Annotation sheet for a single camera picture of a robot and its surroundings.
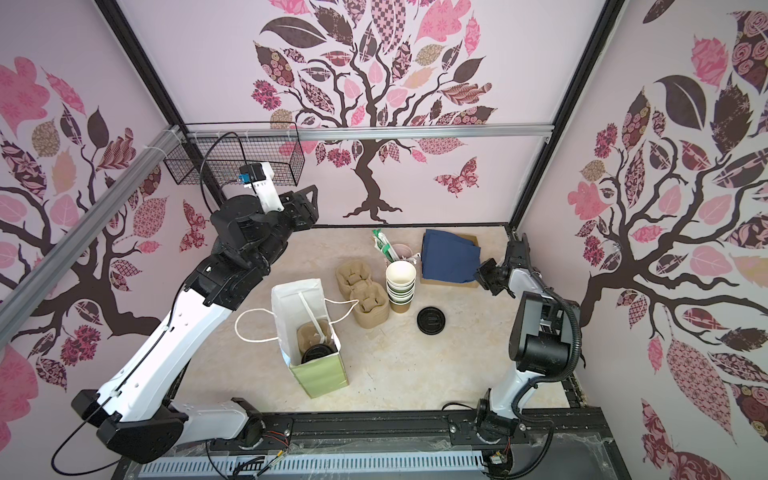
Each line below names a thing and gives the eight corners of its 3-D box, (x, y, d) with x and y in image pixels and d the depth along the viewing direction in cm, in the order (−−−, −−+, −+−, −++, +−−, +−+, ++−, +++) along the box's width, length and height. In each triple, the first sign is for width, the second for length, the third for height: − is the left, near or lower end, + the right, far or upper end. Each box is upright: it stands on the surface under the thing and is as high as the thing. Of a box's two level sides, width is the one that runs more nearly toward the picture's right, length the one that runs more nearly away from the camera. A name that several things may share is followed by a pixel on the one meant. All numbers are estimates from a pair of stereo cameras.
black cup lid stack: (417, 335, 92) (417, 331, 90) (415, 310, 98) (416, 306, 95) (445, 335, 92) (446, 331, 90) (442, 310, 98) (443, 306, 95)
